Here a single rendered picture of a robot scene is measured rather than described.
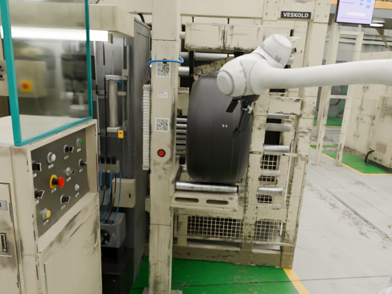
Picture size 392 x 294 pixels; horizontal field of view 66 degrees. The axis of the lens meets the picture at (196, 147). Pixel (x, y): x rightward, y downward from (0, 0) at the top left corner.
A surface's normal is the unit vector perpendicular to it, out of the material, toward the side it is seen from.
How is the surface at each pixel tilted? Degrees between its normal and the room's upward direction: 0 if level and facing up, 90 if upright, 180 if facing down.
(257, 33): 90
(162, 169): 90
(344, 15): 90
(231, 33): 90
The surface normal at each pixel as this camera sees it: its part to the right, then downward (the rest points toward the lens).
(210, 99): -0.02, -0.44
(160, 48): -0.07, 0.24
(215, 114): -0.04, -0.22
